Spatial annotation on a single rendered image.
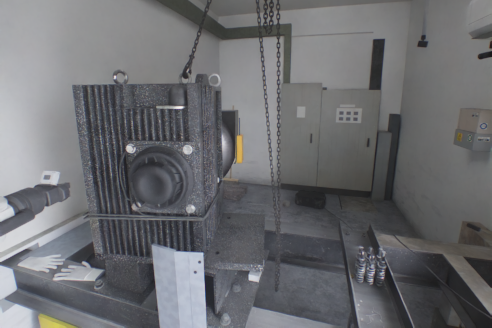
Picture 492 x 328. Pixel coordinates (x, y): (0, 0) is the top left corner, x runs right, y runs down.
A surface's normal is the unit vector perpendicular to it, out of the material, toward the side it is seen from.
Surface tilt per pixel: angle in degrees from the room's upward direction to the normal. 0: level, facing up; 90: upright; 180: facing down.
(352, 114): 90
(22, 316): 90
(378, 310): 0
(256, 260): 0
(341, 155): 90
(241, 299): 0
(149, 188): 90
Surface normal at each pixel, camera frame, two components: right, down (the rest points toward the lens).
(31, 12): 0.96, 0.05
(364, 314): 0.00, -0.98
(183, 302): -0.05, 0.19
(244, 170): -0.27, 0.18
